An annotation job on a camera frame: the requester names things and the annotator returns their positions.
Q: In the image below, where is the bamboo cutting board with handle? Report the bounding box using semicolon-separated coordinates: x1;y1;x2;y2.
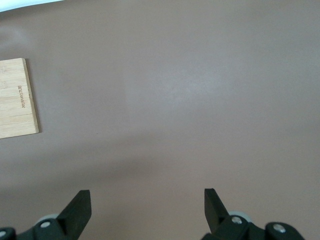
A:
0;57;41;140

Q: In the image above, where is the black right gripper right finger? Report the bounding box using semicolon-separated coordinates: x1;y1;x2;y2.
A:
201;187;307;240

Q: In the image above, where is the brown table mat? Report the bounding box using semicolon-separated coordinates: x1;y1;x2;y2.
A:
0;0;320;240

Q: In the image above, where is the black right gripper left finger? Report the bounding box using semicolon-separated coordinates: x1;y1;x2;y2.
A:
0;189;92;240

